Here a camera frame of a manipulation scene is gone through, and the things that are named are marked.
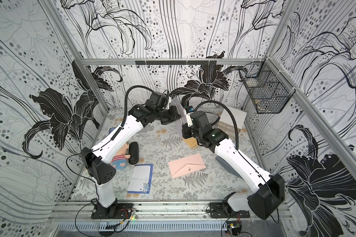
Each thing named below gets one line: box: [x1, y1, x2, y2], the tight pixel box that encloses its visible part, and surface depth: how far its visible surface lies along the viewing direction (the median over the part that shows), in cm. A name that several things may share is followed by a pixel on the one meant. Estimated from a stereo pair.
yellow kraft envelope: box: [181, 136, 199, 149], surface depth 100 cm
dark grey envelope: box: [215, 155, 244, 180], surface depth 87 cm
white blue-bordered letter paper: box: [127, 163, 154, 195], surface depth 85 cm
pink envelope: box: [168, 153, 207, 179], surface depth 90 cm
